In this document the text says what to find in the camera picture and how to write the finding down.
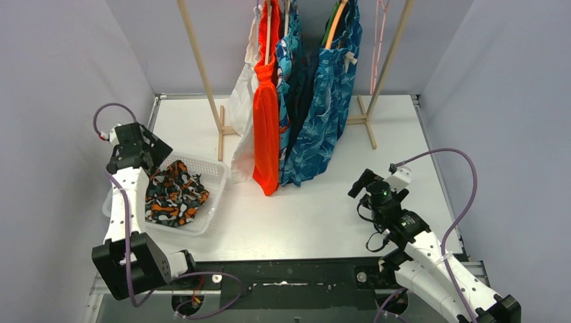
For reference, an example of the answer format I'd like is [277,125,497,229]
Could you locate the left wooden hanger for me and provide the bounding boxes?
[264,0,272,65]

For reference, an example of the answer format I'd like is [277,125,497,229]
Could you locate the teal shark print shorts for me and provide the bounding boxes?
[275,1,307,184]

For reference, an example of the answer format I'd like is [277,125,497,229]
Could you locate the green hanger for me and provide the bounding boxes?
[321,2,340,46]

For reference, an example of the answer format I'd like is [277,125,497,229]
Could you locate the orange wooden hanger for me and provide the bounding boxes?
[325,0,349,50]

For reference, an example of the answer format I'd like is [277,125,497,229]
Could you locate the white plastic basket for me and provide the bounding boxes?
[105,147,228,241]

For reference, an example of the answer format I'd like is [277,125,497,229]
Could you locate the orange mesh shorts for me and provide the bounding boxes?
[253,1,281,196]

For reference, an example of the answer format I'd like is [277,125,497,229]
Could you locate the camouflage orange black shorts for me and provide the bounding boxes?
[145,159,210,227]

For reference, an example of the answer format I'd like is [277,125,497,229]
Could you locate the pink wire hanger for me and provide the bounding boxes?
[370,0,391,94]

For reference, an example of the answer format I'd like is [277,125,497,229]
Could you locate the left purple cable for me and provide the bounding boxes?
[92,102,245,321]

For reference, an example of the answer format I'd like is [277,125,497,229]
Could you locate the navy blue shorts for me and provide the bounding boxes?
[285,45,324,161]

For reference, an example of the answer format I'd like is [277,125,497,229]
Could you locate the wooden clothes rack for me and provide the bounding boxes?
[176,0,415,162]

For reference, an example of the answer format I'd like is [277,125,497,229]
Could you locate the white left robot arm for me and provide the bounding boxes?
[92,122,199,307]

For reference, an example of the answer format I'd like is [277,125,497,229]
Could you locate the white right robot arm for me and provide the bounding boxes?
[348,168,522,322]

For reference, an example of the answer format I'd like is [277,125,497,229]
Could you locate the white garment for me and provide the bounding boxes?
[228,4,263,184]

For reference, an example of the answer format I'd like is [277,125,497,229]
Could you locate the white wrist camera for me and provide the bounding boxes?
[99,123,122,146]
[384,165,411,192]

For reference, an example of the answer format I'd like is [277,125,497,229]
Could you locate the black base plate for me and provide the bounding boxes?
[156,258,420,322]

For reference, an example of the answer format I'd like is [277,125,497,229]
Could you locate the blue leaf print shorts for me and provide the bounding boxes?
[283,1,362,186]

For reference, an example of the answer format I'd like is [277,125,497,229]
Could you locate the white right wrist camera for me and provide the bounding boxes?
[384,165,411,192]

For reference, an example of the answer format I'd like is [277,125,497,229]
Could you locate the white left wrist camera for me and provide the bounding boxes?
[99,123,122,146]

